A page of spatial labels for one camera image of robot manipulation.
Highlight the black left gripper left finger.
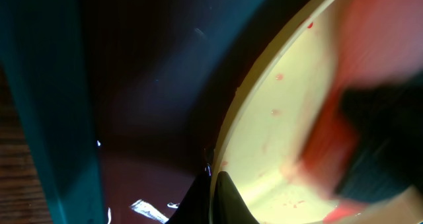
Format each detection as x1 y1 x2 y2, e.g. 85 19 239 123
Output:
166 171 211 224

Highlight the teal plastic tray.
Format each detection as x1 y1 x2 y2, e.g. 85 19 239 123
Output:
1 0 309 223

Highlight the yellow-green plate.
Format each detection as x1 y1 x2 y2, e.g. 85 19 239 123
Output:
210 0 423 224

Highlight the green pink sponge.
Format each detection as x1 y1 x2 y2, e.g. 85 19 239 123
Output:
280 0 422 223

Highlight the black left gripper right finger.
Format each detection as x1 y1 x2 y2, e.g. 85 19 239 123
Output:
213 171 259 224

